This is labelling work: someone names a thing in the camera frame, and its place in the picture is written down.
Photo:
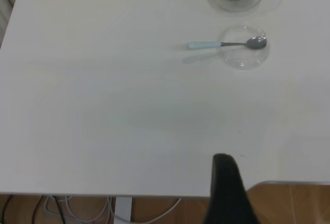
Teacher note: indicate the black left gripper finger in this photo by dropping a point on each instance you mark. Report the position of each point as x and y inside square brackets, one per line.
[227, 195]

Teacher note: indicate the white table leg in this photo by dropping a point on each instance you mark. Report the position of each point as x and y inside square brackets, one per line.
[123, 208]

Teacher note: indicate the clear round glass saucer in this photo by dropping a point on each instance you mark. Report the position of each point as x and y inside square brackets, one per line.
[239, 59]

